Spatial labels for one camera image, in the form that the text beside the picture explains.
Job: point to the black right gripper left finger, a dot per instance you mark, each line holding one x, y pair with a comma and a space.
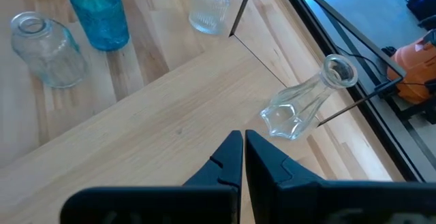
225, 169

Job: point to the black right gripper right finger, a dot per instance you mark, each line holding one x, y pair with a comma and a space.
269, 183

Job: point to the clear slender hexagonal glass vase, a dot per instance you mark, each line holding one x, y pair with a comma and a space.
293, 115

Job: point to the clear short ribbed glass jar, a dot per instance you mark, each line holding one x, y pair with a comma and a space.
208, 11

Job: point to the teal glass bottle vase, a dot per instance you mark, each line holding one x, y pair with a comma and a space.
98, 19

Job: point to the orange shop vacuum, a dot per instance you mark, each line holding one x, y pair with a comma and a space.
412, 71

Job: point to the clear round glass jar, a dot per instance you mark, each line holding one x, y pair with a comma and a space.
51, 53

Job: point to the wooden shelf black metal frame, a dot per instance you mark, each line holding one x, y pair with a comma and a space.
170, 115

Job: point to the black aluminium rig frame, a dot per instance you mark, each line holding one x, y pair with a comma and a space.
392, 142

